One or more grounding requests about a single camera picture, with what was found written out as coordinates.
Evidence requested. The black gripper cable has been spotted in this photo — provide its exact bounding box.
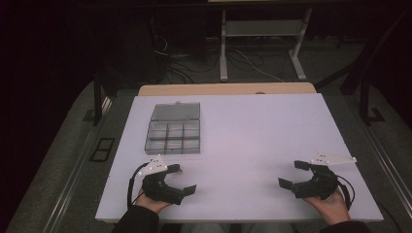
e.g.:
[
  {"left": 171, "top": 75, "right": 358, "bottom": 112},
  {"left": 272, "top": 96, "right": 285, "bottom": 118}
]
[
  {"left": 335, "top": 174, "right": 357, "bottom": 212},
  {"left": 126, "top": 161, "right": 151, "bottom": 209}
]

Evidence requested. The person's right hand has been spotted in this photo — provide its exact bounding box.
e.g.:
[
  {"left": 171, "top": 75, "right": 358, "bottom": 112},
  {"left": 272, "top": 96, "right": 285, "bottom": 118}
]
[{"left": 303, "top": 187, "right": 352, "bottom": 226}]

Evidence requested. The white metal stand frame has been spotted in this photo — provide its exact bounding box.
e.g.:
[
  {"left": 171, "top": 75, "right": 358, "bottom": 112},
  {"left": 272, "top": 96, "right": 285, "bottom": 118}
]
[{"left": 219, "top": 8, "right": 314, "bottom": 83}]

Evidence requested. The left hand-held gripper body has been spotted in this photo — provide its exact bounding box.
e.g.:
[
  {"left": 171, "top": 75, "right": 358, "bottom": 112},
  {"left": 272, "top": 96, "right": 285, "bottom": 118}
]
[{"left": 137, "top": 154, "right": 187, "bottom": 206}]

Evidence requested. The person's left hand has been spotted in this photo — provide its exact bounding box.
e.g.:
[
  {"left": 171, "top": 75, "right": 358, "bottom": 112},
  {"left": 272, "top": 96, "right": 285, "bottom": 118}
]
[{"left": 135, "top": 188, "right": 172, "bottom": 215}]

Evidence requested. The metal floor rail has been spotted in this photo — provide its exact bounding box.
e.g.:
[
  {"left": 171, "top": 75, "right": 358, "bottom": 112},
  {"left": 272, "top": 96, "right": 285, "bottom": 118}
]
[
  {"left": 42, "top": 96, "right": 114, "bottom": 233},
  {"left": 354, "top": 119, "right": 412, "bottom": 212}
]

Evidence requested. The clear plastic compartment box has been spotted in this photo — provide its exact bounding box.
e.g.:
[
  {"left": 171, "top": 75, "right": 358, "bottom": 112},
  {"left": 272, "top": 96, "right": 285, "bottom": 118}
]
[{"left": 144, "top": 101, "right": 201, "bottom": 155}]

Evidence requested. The white floor cable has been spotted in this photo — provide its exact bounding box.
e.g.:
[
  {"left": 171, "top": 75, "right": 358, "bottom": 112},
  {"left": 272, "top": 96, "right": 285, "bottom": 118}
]
[{"left": 231, "top": 48, "right": 286, "bottom": 83}]

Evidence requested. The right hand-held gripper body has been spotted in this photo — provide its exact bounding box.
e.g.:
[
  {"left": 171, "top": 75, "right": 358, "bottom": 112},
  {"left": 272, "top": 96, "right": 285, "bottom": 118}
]
[{"left": 291, "top": 150, "right": 358, "bottom": 200}]

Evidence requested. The bundle of black floor cables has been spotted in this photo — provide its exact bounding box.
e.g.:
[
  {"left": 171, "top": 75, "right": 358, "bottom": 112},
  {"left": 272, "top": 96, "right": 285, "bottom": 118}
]
[{"left": 150, "top": 17, "right": 263, "bottom": 84}]

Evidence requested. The black rectangular floor frame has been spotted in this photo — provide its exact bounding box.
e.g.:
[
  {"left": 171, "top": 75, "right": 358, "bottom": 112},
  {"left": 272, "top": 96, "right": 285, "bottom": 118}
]
[{"left": 88, "top": 137, "right": 117, "bottom": 163}]

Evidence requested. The black metal stand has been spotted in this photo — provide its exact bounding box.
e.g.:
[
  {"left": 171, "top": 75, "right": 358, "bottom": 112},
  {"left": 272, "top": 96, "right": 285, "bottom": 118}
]
[{"left": 314, "top": 8, "right": 412, "bottom": 126}]

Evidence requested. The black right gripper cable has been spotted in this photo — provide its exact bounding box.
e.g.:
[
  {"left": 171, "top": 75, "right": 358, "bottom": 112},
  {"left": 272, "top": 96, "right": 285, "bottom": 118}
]
[{"left": 335, "top": 174, "right": 357, "bottom": 212}]

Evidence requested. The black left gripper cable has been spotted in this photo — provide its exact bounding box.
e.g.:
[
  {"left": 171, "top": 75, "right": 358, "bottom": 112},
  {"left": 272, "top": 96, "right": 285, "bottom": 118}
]
[{"left": 126, "top": 161, "right": 151, "bottom": 209}]

